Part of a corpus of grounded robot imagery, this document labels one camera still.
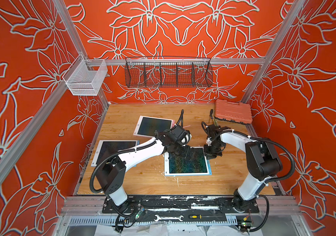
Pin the silver combination wrench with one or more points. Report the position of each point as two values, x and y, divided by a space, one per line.
162 218

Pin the blue tablet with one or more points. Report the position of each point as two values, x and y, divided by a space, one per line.
107 147
179 166

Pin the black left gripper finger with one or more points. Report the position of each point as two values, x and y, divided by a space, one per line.
189 152
177 150

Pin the clear plastic wall bin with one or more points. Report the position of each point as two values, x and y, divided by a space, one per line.
85 77

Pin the red plastic tool case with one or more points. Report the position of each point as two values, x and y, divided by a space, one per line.
236 112

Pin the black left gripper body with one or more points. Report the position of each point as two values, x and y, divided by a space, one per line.
178 144

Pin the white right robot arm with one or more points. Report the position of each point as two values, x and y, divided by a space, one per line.
263 161

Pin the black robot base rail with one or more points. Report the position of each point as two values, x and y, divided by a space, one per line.
222 203

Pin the black wire wall basket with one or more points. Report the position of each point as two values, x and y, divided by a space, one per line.
168 72

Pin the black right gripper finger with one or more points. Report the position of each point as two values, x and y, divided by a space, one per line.
218 152
208 152

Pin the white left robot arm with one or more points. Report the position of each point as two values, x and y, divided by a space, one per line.
108 176

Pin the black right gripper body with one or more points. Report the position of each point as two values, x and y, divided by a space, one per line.
212 148

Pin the yellow handled screwdriver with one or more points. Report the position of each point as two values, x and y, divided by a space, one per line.
198 216

